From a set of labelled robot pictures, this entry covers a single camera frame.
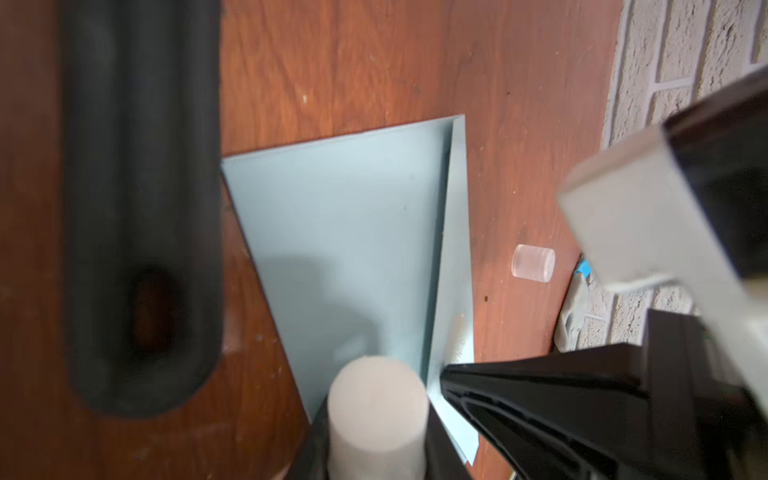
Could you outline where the clear glue stick cap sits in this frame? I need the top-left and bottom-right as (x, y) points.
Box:
(511, 244), (556, 283)

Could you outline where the grey blue work glove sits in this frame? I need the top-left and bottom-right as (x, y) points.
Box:
(553, 257), (592, 353)

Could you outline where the white glue stick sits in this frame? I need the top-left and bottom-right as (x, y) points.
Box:
(327, 356), (430, 479)

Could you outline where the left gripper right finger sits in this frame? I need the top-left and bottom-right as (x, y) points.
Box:
(425, 413), (472, 480)

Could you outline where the red black pipe wrench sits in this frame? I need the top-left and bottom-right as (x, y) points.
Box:
(59, 1), (224, 418)

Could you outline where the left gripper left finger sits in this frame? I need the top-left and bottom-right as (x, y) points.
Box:
(284, 401), (330, 480)

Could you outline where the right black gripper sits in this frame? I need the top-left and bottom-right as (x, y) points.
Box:
(440, 310), (767, 479)

